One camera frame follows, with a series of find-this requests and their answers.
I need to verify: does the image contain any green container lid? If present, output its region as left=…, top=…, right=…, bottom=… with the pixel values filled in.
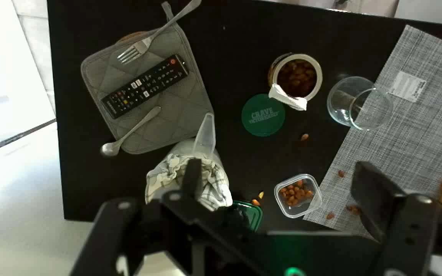
left=234, top=201, right=264, bottom=232

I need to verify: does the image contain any black side table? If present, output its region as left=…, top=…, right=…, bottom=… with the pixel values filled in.
left=48, top=0, right=407, bottom=221

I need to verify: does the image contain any black remote control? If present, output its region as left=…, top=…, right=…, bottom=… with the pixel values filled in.
left=102, top=54, right=189, bottom=119

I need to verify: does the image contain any grey quilted pot holder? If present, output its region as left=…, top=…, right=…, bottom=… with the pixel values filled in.
left=82, top=0, right=214, bottom=155

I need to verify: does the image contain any clear plastic jug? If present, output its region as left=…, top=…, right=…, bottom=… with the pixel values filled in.
left=172, top=114, right=234, bottom=212

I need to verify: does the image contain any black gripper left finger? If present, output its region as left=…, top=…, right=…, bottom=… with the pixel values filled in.
left=181, top=159, right=201, bottom=200

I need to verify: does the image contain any silver fork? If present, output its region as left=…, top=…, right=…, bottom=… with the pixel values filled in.
left=117, top=0, right=203, bottom=65

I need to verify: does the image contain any grey woven placemat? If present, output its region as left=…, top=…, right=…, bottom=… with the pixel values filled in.
left=306, top=27, right=442, bottom=234

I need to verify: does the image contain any green round jar lid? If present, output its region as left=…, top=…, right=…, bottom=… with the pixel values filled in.
left=241, top=94, right=286, bottom=139

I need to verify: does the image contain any checked white cloth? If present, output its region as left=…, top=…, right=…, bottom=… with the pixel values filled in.
left=145, top=140, right=234, bottom=212

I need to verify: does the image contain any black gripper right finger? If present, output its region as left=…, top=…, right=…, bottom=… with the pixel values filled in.
left=350, top=162, right=405, bottom=241

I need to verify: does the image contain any clear glass cup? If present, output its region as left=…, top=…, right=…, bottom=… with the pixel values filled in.
left=327, top=77, right=393, bottom=131

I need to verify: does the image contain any small plastic nut container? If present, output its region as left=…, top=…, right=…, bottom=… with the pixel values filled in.
left=273, top=174, right=323, bottom=220

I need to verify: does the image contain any silver spoon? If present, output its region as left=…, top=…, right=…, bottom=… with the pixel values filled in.
left=100, top=106, right=161, bottom=159

